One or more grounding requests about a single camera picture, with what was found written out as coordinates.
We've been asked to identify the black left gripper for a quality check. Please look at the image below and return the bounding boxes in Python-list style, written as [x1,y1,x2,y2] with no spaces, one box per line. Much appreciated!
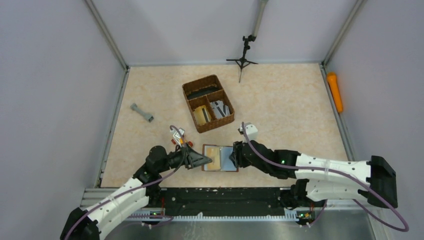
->
[157,142,212,173]

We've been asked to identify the brown leather card holder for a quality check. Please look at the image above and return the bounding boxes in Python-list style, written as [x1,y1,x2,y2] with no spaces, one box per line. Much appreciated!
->
[201,144,239,173]

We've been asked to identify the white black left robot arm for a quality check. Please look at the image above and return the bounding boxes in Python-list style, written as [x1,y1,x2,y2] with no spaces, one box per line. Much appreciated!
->
[59,145,213,240]

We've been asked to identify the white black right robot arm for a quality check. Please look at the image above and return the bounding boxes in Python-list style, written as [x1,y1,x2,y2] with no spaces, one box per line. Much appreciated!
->
[229,140,398,208]

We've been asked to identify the gold cards in basket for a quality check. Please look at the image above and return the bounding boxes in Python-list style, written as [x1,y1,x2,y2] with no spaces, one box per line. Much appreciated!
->
[193,105,212,125]

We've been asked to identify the silver cards in basket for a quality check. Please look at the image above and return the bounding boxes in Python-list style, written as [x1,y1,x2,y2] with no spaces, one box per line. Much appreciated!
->
[210,100,231,119]

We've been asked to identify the black cards in basket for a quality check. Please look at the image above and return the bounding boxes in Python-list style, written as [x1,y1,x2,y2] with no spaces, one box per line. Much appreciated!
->
[187,86,220,100]

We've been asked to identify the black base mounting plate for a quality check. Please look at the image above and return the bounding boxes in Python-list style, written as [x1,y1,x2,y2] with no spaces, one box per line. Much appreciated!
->
[129,187,327,219]

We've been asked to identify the brown wicker divided basket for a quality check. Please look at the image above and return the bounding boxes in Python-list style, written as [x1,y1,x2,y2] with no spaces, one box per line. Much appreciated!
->
[182,75,235,133]

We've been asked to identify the grey plastic dumbbell piece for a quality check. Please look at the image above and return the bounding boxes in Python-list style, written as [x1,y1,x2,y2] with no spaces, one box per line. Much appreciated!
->
[130,103,154,123]

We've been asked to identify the black mini tripod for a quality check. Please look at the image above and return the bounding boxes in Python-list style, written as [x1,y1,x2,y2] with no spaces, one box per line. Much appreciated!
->
[226,34,258,83]

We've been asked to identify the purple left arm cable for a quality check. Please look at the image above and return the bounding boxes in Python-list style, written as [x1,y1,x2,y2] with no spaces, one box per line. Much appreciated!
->
[62,124,188,240]

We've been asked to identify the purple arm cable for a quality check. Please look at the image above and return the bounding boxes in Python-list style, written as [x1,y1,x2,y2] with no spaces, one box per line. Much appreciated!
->
[62,124,188,240]
[241,121,410,233]

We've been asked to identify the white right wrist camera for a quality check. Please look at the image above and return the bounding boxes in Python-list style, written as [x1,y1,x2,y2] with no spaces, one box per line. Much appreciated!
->
[238,122,258,143]

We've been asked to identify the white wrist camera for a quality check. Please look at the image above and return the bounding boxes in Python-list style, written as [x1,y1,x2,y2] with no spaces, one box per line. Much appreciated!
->
[170,128,185,140]
[238,122,258,143]

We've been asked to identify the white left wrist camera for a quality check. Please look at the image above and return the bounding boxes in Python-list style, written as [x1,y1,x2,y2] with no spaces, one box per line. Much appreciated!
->
[170,128,185,140]

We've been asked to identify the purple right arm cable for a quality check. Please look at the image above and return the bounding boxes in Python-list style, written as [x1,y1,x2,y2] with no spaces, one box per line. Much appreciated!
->
[241,121,410,233]

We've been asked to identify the orange cylinder handle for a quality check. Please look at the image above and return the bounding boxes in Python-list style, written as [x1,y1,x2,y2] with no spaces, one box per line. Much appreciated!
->
[326,72,344,113]

